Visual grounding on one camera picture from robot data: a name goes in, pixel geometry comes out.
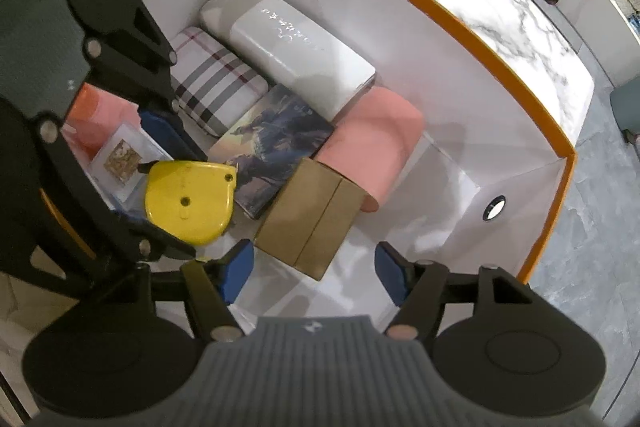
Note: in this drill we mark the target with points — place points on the clear acrylic card case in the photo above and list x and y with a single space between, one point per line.
122 162

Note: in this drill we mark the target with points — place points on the grey stool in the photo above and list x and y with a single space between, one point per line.
627 104

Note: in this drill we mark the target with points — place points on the orange cardboard storage box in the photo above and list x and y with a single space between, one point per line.
425 57

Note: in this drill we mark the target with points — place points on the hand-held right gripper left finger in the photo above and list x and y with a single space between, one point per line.
237 269

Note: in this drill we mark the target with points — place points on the pink cylinder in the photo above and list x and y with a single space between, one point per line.
370 142

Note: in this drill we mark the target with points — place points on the yellow tape measure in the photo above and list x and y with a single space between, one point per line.
190 202

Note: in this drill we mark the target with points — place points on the white glasses case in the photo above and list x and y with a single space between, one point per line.
300 52

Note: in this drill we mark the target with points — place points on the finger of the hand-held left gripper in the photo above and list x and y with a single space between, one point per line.
132 227
165 132

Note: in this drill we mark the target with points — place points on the brown cardboard box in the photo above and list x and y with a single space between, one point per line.
310 217

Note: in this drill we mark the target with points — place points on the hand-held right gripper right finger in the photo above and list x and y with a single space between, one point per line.
392 274

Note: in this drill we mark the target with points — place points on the plaid glasses case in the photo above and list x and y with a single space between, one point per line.
220 82

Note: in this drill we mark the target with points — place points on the coral pink box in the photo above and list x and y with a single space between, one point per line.
95 117

